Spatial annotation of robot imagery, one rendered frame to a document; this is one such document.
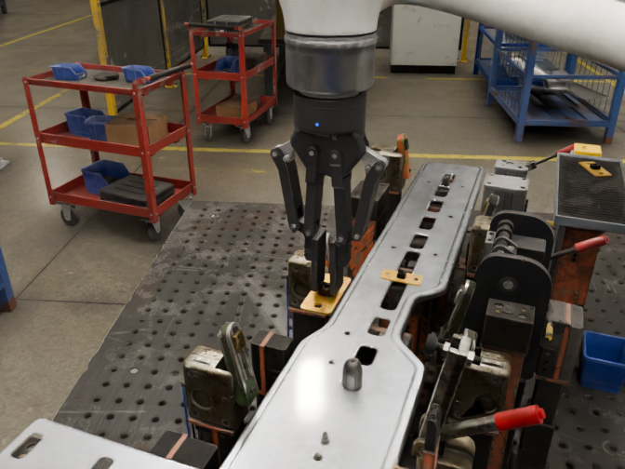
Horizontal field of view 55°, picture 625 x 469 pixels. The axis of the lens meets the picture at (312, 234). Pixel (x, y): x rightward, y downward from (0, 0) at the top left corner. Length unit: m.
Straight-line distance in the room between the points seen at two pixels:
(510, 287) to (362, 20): 0.55
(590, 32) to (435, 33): 6.98
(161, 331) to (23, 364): 1.29
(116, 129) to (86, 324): 1.09
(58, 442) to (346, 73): 0.65
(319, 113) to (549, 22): 0.26
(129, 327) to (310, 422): 0.85
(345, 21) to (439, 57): 7.14
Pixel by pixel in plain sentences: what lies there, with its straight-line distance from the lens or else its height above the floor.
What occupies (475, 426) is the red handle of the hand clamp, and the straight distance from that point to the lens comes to 0.78.
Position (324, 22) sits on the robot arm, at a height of 1.56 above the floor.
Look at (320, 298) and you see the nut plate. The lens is 0.71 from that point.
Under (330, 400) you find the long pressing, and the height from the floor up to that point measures 1.00.
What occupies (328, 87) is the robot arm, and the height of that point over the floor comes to 1.51.
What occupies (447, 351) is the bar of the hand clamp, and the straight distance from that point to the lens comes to 0.72.
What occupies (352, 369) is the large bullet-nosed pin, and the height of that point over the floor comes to 1.04.
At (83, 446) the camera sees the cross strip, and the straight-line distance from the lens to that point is 0.94.
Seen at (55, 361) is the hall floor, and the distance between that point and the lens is 2.81.
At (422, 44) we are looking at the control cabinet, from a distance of 7.66.
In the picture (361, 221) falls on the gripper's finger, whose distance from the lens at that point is 0.65.
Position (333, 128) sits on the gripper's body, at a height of 1.46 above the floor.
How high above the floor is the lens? 1.64
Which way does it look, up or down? 28 degrees down
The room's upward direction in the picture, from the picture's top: straight up
